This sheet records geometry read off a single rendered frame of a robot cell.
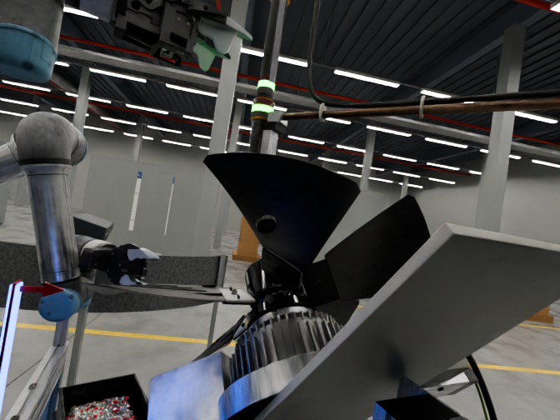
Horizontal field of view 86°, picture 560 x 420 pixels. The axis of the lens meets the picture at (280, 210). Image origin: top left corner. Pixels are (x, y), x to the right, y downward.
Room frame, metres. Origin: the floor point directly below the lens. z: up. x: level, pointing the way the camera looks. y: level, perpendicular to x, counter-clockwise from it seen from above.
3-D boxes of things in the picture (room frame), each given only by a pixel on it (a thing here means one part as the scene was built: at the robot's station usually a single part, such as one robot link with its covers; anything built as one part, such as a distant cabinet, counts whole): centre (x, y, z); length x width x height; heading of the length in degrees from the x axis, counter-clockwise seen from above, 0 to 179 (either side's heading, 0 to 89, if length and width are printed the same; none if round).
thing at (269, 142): (0.61, 0.06, 1.50); 0.09 x 0.07 x 0.10; 59
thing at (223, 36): (0.51, 0.14, 1.64); 0.09 x 0.03 x 0.06; 103
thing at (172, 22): (0.49, 0.24, 1.63); 0.12 x 0.08 x 0.09; 124
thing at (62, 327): (0.94, 0.61, 0.96); 0.03 x 0.03 x 0.20; 24
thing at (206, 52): (0.58, 0.18, 1.64); 0.09 x 0.03 x 0.06; 146
